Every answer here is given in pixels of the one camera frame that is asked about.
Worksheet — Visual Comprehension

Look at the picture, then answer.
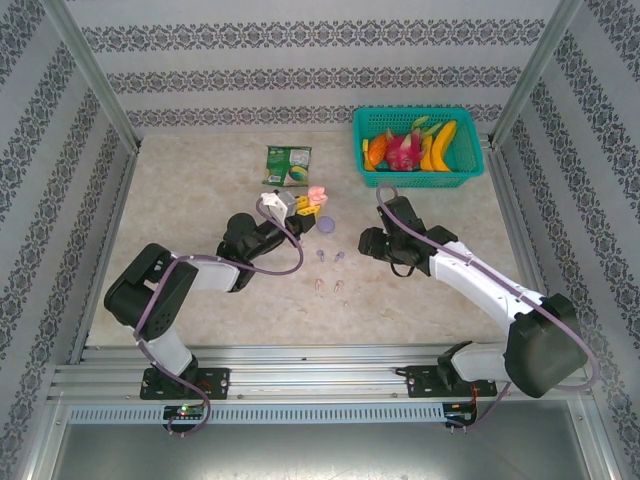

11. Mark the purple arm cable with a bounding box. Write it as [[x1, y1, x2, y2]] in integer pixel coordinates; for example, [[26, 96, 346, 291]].
[[132, 192, 306, 439], [375, 183, 600, 435]]

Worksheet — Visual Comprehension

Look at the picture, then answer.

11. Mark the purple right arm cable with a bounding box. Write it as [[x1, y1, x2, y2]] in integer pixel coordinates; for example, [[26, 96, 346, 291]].
[[375, 183, 600, 435]]

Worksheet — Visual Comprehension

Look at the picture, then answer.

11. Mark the small circuit board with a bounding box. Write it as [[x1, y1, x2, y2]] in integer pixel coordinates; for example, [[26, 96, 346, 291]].
[[164, 404, 206, 419], [447, 403, 479, 426]]

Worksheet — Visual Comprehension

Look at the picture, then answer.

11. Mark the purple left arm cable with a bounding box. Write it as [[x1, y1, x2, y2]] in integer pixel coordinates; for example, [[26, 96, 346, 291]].
[[132, 192, 306, 439]]

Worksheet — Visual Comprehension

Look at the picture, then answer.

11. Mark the green snack bag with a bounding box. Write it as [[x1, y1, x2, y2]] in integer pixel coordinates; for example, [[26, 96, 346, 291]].
[[262, 144, 314, 189]]

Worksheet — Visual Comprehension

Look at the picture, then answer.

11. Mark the grey metal panel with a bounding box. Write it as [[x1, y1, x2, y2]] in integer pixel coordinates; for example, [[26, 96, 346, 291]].
[[47, 422, 609, 480]]

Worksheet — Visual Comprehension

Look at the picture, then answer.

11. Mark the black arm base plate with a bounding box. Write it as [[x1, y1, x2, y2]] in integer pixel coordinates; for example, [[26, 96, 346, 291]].
[[139, 367, 231, 401], [404, 364, 501, 399]]

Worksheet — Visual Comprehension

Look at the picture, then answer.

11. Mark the aluminium side rail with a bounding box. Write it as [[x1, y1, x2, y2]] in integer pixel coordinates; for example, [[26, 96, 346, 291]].
[[67, 144, 144, 365], [479, 134, 574, 361]]

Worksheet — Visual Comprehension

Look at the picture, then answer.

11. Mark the aluminium frame post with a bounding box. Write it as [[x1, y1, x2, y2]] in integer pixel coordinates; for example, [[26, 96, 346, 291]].
[[487, 0, 585, 149], [42, 0, 142, 154]]

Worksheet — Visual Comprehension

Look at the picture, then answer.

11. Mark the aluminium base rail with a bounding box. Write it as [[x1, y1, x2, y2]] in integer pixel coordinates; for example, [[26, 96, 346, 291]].
[[47, 343, 594, 401]]

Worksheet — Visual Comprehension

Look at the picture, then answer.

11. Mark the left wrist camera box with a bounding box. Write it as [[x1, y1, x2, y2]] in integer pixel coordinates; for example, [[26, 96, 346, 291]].
[[258, 189, 300, 221]]

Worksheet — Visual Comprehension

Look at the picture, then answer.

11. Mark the orange papaya half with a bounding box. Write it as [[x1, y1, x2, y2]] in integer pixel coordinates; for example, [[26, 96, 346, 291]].
[[367, 132, 390, 167]]

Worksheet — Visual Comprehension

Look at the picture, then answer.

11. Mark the small yellow banana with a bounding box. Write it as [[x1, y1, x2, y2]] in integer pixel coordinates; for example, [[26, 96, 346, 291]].
[[418, 135, 435, 172]]

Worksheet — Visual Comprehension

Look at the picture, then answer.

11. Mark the slotted grey cable duct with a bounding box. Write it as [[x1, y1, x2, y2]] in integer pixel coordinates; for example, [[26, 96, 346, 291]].
[[67, 403, 446, 425]]

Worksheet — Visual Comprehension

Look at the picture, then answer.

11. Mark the pink dragon fruit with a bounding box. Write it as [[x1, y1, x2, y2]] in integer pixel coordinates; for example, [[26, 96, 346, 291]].
[[383, 124, 427, 172]]

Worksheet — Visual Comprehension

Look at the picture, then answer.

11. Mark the teal plastic basket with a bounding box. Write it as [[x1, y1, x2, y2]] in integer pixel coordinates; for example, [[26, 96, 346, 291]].
[[352, 107, 485, 190]]

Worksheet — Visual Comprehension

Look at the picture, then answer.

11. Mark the large yellow banana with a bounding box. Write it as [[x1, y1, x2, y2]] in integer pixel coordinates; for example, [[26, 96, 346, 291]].
[[430, 119, 459, 174]]

